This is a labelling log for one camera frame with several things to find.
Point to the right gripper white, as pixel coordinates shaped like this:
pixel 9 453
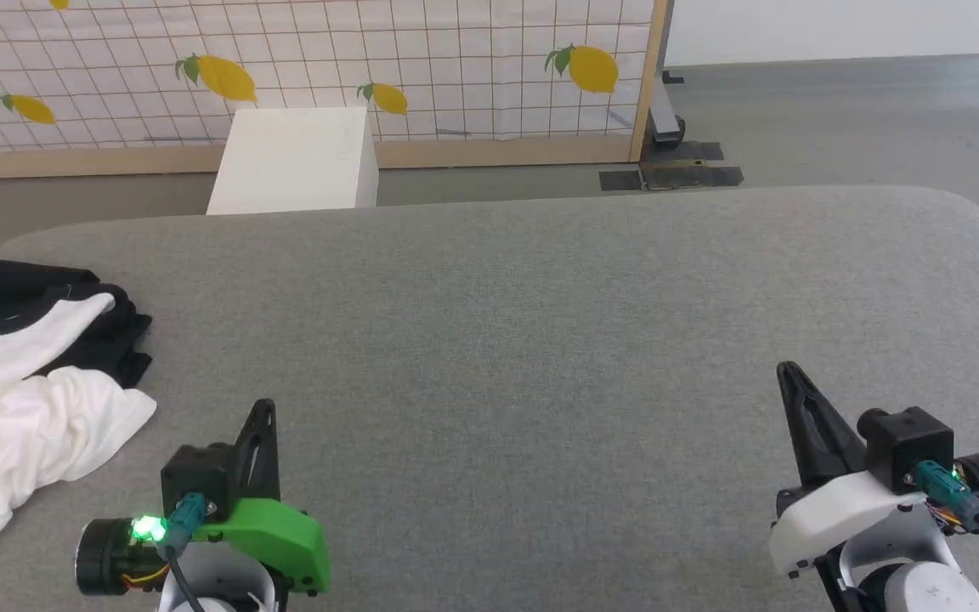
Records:
pixel 838 514

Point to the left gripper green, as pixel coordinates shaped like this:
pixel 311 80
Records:
pixel 277 535

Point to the black and white garment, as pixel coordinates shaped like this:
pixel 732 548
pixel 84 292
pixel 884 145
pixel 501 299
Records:
pixel 31 425

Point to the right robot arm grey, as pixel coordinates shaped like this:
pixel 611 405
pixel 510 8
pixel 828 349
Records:
pixel 914 591

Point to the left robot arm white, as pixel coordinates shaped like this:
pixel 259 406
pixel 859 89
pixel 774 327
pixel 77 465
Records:
pixel 217 588

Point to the long dark floor tape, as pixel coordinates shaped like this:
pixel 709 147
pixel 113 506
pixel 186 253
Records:
pixel 693 175

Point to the white rectangular box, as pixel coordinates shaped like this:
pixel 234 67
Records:
pixel 294 161

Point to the black floor tape strip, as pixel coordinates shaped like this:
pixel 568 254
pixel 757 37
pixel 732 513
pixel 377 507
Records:
pixel 685 152

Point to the small black floor tape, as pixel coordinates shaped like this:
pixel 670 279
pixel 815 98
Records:
pixel 620 180

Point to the grey metal stand leg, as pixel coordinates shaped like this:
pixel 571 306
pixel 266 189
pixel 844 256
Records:
pixel 664 110

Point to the lemon print grid screen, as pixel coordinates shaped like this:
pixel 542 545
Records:
pixel 302 51

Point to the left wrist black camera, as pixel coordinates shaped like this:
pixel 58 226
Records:
pixel 196 476

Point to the wrist black camera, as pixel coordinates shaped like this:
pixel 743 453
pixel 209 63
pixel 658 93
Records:
pixel 910 446
pixel 196 476

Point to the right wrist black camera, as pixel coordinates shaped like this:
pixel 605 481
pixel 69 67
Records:
pixel 910 446

